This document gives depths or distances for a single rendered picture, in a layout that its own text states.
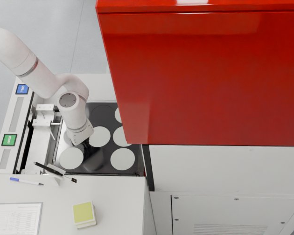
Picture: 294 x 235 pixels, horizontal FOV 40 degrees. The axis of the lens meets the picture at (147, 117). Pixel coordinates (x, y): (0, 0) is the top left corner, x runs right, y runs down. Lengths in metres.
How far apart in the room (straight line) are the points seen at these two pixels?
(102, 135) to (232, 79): 0.85
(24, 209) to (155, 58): 0.87
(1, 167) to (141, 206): 0.59
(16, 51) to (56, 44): 2.11
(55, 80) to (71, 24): 2.14
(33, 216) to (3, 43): 0.66
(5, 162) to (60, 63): 1.63
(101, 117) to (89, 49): 1.54
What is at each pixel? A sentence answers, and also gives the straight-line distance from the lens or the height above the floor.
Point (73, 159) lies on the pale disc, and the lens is 1.71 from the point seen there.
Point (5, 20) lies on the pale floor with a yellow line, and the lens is 3.73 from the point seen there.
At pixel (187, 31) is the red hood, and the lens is 0.89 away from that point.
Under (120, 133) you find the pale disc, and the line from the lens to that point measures 1.73.
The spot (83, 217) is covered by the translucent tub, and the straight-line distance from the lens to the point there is 1.46.
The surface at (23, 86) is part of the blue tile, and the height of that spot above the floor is 0.96.
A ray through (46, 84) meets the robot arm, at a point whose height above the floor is 1.36.
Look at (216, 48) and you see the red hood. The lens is 0.94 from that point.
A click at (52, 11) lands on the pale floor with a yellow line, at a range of 3.66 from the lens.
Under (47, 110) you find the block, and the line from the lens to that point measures 1.86.
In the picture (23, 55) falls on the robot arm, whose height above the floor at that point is 1.48.
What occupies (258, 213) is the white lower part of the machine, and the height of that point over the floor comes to 0.58.
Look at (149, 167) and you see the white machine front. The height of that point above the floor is 1.06.
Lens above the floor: 2.39
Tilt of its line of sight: 58 degrees down
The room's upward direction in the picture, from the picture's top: 7 degrees counter-clockwise
